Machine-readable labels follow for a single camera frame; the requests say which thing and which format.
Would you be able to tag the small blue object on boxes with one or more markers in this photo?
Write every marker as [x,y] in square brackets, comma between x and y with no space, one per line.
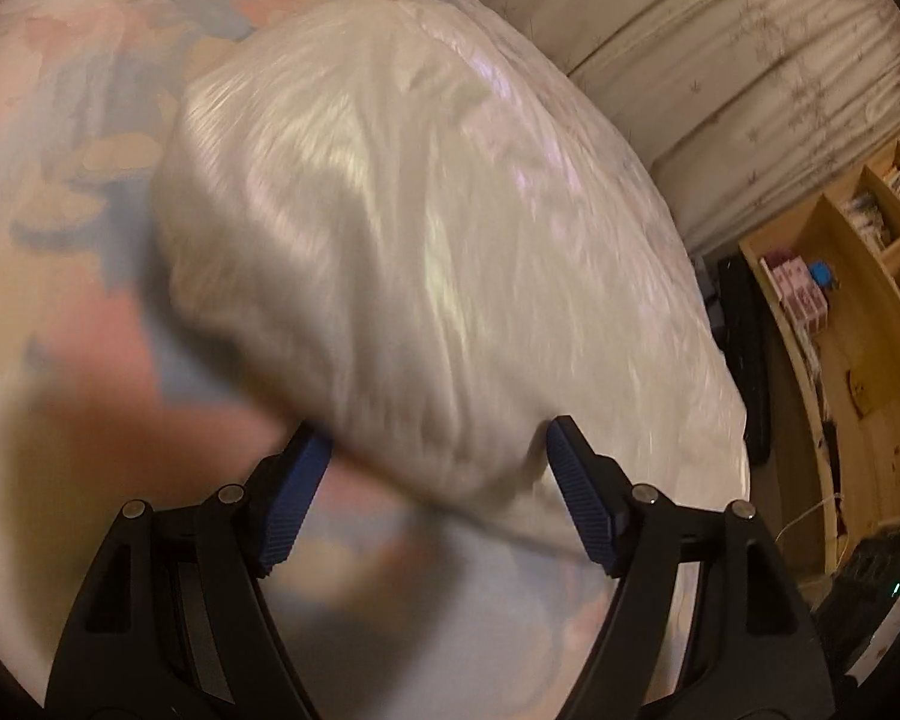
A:
[822,275]

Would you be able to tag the pastel cat pattern bedspread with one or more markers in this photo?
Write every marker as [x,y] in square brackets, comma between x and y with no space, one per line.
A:
[389,609]

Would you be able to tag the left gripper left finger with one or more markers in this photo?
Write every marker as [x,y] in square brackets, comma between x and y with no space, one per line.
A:
[170,620]

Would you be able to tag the cream patterned curtain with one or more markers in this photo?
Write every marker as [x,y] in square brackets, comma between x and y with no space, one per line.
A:
[737,108]

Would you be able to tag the pink drawer box stack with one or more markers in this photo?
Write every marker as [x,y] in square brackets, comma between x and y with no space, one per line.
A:
[800,296]

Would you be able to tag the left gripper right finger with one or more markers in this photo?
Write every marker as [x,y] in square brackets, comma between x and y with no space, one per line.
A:
[705,621]

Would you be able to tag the white shiny puffer jacket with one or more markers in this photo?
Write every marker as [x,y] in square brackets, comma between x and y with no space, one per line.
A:
[371,202]

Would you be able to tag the wooden shelf desk unit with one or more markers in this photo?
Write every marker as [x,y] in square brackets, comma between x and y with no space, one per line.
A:
[837,427]

